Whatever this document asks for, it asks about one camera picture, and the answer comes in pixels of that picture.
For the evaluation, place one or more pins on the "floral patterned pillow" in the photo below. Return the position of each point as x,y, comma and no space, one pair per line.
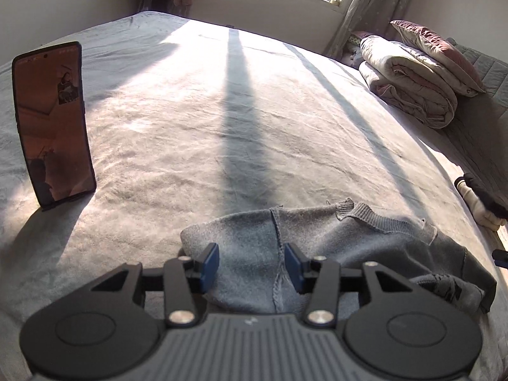
353,47

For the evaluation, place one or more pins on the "black smartphone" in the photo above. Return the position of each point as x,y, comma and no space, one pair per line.
51,127

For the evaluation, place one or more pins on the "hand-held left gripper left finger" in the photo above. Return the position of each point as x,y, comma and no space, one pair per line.
209,270

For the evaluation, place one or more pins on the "mauve pillow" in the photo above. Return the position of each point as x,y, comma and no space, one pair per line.
436,51

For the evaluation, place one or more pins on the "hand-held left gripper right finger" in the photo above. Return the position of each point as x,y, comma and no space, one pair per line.
294,270

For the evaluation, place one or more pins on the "grey quilted headboard cushion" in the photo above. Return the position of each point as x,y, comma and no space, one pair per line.
484,127

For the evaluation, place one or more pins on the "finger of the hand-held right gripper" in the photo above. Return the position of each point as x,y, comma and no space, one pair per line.
501,256

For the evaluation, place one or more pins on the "folded beige quilt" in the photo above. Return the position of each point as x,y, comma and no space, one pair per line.
405,83

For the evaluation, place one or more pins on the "black and white object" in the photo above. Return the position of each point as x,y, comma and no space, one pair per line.
482,202

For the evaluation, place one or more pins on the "beige patterned curtain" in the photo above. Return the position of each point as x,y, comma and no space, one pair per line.
365,4

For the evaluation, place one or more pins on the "grey knit sweater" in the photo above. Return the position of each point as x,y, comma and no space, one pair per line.
246,238

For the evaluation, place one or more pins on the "grey bed sheet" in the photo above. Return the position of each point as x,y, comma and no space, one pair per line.
198,107

